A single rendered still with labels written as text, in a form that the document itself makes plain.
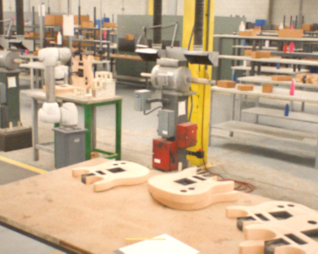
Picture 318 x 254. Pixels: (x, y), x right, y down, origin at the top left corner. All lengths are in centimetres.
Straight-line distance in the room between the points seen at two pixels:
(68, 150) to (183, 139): 119
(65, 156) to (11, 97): 229
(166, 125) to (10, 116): 292
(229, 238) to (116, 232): 49
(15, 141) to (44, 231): 498
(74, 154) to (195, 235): 311
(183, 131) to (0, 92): 308
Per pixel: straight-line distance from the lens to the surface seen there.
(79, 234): 220
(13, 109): 725
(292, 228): 190
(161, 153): 507
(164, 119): 499
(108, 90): 590
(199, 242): 214
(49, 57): 500
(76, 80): 586
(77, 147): 514
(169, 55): 523
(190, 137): 506
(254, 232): 186
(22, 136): 722
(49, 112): 505
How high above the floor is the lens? 180
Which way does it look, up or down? 12 degrees down
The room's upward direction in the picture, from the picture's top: 1 degrees clockwise
